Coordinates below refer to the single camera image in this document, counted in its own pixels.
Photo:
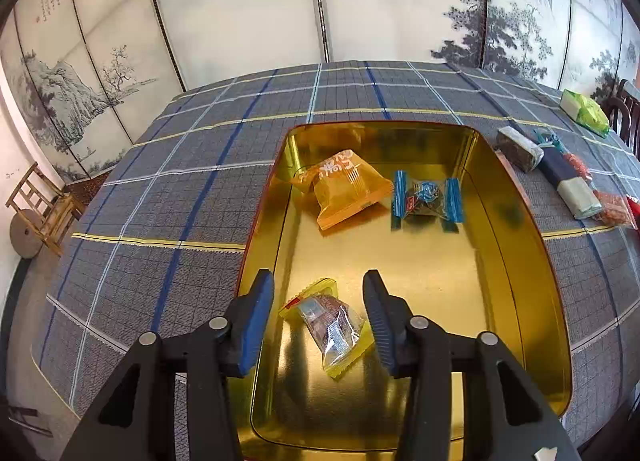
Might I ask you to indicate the small teal candy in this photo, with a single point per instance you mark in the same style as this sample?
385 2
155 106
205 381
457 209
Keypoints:
547 141

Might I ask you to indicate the blue-ended dark candy packet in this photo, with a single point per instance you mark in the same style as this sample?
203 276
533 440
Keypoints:
425 198

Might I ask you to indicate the dark wooden chair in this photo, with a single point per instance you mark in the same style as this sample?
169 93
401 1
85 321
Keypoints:
625 111

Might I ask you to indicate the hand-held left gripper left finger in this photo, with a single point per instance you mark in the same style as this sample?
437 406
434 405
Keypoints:
260 321

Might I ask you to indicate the ink-painted folding screen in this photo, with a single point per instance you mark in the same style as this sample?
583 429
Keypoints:
240 6

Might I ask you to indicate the yellow-edged clear snack packet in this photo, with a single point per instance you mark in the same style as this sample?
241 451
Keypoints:
330 326

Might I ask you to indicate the green snack packet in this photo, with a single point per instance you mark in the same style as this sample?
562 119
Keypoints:
585 111

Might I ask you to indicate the light wooden chair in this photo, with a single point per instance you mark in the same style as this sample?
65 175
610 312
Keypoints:
55 213

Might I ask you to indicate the round stone millstone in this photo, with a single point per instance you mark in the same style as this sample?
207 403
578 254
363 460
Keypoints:
22 236

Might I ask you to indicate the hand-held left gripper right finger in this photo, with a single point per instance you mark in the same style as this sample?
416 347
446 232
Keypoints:
382 331

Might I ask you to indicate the orange snack packet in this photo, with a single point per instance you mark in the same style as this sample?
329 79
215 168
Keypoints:
345 186

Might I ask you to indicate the long blue snack packet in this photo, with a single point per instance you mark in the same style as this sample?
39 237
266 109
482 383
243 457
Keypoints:
557 166

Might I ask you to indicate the gold metal tin tray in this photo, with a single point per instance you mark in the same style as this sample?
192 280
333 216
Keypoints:
425 266

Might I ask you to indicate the red snack packet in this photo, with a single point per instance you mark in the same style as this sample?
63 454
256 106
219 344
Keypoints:
635 206

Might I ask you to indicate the clear-wrapped brown snack block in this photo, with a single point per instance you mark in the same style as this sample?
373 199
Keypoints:
520 148

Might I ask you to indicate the dark wooden stool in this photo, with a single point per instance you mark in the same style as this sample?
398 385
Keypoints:
30 421

